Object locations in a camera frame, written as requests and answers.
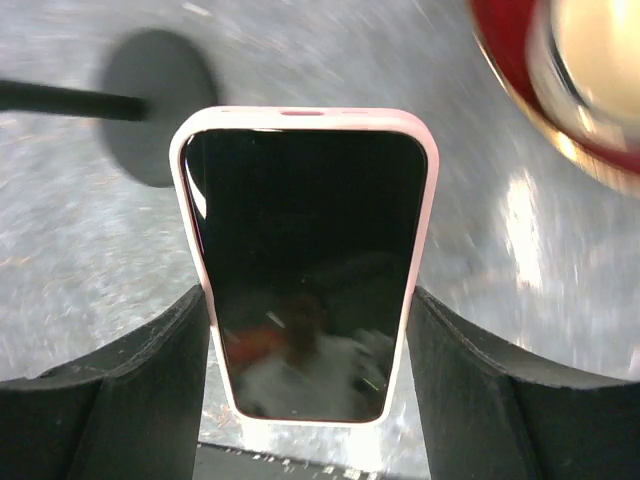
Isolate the round red tray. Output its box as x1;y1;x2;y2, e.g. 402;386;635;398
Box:
467;0;639;197

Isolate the black phone stand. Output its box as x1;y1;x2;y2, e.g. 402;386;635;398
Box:
1;28;220;188

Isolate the phone with pink case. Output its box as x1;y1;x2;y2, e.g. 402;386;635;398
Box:
169;106;439;427

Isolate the cream white cup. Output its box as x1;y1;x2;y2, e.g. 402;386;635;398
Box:
526;0;639;152

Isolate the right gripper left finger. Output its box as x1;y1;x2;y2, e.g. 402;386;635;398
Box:
1;286;210;479

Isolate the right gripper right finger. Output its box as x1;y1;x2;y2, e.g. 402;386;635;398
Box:
407;287;639;479

